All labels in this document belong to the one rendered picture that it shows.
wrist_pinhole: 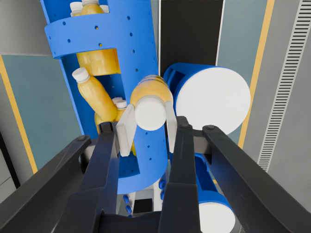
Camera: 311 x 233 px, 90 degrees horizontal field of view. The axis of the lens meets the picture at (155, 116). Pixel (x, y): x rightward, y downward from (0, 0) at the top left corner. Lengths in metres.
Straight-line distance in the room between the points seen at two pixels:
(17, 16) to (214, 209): 1.34
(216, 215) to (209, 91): 0.63
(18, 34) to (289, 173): 2.88
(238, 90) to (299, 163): 2.11
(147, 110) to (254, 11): 1.73
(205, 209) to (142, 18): 0.83
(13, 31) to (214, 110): 0.98
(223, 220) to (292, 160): 1.73
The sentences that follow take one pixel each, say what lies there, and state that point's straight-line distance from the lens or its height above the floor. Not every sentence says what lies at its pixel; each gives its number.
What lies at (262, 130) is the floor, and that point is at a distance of 2.14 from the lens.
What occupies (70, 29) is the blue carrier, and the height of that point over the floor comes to 1.23.
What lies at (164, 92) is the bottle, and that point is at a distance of 0.22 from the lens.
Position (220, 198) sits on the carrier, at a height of 1.00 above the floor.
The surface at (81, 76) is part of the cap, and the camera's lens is 0.47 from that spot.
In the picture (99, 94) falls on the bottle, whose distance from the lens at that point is 0.49.
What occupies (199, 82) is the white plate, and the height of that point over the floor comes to 1.04.
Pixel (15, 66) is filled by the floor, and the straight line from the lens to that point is 2.09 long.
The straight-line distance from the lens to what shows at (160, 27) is 1.47.
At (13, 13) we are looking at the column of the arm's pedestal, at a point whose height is 0.73.
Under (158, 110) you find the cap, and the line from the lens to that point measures 0.18.
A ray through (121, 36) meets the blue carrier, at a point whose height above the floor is 1.22.
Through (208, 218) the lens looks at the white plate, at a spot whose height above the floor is 1.04.
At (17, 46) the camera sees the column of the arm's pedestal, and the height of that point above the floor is 0.76.
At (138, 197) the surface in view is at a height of 0.98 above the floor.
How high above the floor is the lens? 1.59
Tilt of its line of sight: 70 degrees down
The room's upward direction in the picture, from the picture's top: 179 degrees clockwise
